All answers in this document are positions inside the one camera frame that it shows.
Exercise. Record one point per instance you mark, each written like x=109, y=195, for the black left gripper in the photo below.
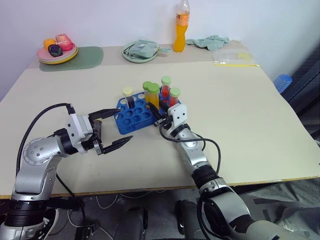
x=98, y=149

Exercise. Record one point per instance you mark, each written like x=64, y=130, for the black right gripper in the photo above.
x=165, y=120

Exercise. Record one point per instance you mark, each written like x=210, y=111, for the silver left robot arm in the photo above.
x=37, y=152

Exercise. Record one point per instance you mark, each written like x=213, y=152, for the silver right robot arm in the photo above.
x=197, y=155

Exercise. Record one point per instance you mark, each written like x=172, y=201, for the blue test tube rack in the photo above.
x=121, y=130

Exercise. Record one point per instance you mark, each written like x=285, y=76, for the yellow test tube green cap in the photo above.
x=154, y=98
x=147, y=85

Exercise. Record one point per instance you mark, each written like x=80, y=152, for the red test tube green cap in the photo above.
x=165, y=91
x=175, y=92

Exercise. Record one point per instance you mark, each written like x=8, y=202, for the dark test tube yellow cap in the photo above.
x=128, y=90

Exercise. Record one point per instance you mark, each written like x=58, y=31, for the light green round plate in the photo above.
x=132, y=59

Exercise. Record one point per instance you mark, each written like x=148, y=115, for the orange soda bottle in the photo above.
x=180, y=37

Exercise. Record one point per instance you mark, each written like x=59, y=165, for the green placemat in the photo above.
x=90, y=57

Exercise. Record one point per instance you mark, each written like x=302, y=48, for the yellow plate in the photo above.
x=60, y=63

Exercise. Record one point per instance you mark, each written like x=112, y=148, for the clear plastic bag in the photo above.
x=226, y=56

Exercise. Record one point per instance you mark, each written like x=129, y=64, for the green towel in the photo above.
x=212, y=42

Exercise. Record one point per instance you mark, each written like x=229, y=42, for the pale green stacked plate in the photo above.
x=58, y=60

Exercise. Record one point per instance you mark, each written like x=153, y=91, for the dark purple toy fruit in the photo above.
x=55, y=50

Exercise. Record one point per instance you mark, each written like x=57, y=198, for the dark rounded shape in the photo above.
x=137, y=222
x=186, y=215

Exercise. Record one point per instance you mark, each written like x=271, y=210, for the pink toy peach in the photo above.
x=64, y=41

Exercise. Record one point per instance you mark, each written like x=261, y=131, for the pink plate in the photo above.
x=41, y=53

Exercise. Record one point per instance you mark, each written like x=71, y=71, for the orange toy fruit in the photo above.
x=48, y=42

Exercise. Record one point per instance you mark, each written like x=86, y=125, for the black equipment case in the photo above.
x=305, y=82

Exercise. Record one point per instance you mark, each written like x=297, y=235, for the grey fabric cover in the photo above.
x=295, y=200

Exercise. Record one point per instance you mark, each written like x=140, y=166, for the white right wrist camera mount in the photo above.
x=178, y=115

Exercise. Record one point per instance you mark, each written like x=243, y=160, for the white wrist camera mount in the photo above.
x=80, y=127
x=178, y=115

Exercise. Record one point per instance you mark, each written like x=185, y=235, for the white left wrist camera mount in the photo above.
x=80, y=127

